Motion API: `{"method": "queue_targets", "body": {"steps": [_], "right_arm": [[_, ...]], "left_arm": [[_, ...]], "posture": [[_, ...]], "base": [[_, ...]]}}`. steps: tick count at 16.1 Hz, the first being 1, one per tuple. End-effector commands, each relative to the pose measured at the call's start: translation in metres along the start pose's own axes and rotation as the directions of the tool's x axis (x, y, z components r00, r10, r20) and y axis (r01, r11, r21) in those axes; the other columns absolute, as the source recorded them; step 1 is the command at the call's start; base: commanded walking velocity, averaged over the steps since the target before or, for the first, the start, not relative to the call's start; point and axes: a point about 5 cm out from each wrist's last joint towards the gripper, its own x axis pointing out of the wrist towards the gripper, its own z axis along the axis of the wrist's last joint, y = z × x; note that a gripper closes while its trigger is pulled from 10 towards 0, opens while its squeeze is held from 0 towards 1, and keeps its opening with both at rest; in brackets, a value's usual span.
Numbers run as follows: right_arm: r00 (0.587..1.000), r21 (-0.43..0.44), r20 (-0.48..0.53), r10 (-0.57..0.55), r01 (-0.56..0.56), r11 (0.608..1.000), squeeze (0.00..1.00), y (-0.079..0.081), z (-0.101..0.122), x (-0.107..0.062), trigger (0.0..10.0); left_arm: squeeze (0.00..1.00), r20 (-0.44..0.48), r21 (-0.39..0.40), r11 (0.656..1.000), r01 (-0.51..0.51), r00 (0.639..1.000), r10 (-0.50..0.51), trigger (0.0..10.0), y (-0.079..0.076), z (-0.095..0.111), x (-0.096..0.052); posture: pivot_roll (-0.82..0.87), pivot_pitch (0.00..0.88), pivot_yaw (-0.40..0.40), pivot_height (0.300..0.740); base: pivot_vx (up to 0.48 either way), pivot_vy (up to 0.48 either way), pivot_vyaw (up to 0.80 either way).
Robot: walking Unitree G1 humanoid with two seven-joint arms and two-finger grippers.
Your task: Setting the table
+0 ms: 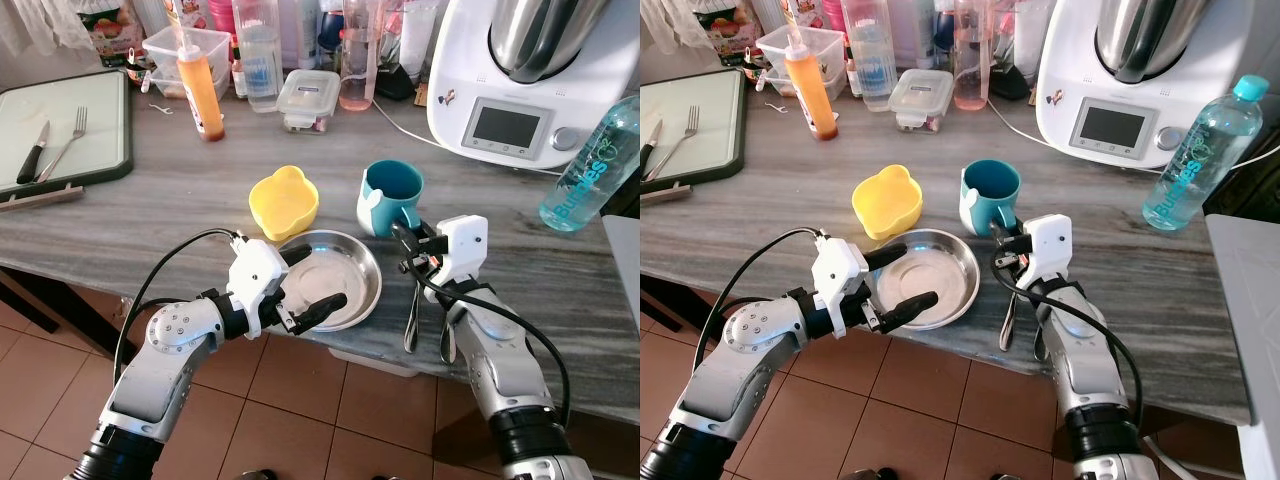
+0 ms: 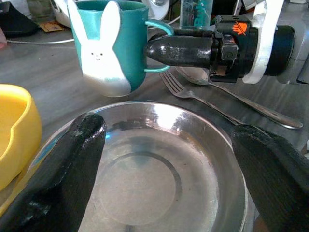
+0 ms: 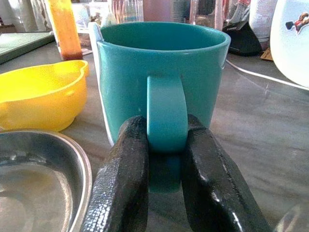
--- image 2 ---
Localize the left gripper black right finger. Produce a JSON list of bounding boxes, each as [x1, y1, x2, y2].
[[230, 124, 309, 232]]

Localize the blue plastic water bottle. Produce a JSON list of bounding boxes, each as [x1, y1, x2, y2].
[[179, 0, 213, 31]]

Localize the pink drinking bottle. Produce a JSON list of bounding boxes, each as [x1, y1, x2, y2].
[[0, 25, 8, 50]]

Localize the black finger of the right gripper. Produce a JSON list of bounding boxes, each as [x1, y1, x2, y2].
[[171, 28, 216, 39], [145, 37, 215, 69]]

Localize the yellow paper card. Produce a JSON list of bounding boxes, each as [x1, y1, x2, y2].
[[38, 21, 65, 33]]

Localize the stainless steel plate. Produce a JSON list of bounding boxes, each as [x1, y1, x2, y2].
[[30, 101, 257, 232]]

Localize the small black pouch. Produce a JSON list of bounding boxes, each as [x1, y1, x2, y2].
[[0, 1, 41, 38]]

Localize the silver steel fork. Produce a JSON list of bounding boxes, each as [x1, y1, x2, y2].
[[159, 71, 246, 127]]

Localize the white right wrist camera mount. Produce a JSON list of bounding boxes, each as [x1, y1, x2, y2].
[[242, 0, 286, 85]]

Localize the teal mug with white bunny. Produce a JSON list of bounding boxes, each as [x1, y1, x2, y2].
[[67, 0, 175, 98]]

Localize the silver steel spoon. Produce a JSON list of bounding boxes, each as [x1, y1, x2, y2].
[[175, 66, 304, 130]]

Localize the yellow silicone bowl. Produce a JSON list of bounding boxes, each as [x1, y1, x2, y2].
[[0, 83, 43, 193]]

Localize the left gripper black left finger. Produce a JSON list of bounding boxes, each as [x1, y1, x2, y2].
[[0, 112, 107, 232]]

